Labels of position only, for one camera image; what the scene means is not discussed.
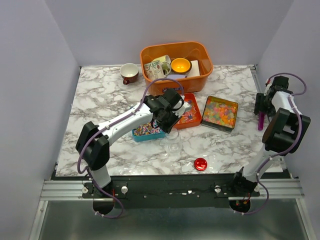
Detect purple plastic scoop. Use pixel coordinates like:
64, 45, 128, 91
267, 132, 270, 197
257, 111, 265, 131

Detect teal candy tray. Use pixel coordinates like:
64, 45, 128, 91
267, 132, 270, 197
132, 121, 166, 142

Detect orange candy tray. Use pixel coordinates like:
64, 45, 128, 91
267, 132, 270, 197
174, 93, 202, 130

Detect clear plastic jar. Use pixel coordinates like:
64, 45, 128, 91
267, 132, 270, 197
164, 128, 182, 153

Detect orange plastic bin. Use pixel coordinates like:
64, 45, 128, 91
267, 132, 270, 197
140, 41, 214, 96

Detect gold tin candy tray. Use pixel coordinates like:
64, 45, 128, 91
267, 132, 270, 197
200, 95, 239, 133

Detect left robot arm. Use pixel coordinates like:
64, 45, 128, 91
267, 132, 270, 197
75, 88, 191, 198

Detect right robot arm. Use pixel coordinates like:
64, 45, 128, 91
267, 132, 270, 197
230, 72, 311, 196

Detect lavender cup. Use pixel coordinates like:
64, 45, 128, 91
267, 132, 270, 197
166, 74, 187, 80

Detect floral patterned mug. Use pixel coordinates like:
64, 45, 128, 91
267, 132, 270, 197
143, 55, 172, 81

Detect orange black bowl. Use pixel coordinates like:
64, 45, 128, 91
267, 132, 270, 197
171, 57, 192, 74

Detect maroon white cup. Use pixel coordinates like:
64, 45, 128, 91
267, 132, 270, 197
119, 63, 139, 85

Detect red jar lid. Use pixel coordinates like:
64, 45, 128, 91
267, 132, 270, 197
193, 157, 208, 172

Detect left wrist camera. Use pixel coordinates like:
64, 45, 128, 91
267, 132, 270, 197
172, 100, 192, 118

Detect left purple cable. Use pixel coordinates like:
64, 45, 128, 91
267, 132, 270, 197
77, 78, 186, 220

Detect purple cable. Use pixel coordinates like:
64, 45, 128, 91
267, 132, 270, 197
77, 78, 186, 220
233, 72, 308, 216

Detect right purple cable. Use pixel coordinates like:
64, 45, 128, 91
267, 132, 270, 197
233, 72, 308, 216

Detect aluminium rail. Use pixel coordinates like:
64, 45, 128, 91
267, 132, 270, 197
40, 178, 305, 201

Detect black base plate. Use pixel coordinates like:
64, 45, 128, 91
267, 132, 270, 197
82, 174, 261, 210

